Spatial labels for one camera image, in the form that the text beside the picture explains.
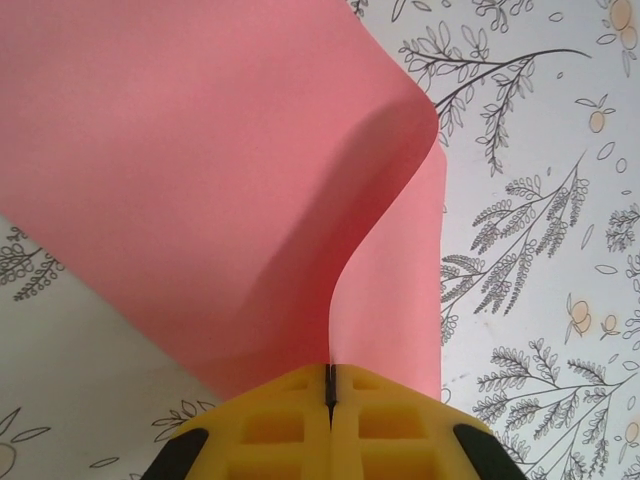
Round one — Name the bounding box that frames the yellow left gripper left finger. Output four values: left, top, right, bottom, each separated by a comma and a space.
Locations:
144, 363, 332, 480

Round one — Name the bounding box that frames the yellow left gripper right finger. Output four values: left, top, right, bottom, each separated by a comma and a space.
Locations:
329, 363, 531, 480

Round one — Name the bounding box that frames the pink cloth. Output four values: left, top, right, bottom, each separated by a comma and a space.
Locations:
0, 0, 446, 406

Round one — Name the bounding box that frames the floral printed table cover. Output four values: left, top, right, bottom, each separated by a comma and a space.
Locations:
0, 0, 640, 480

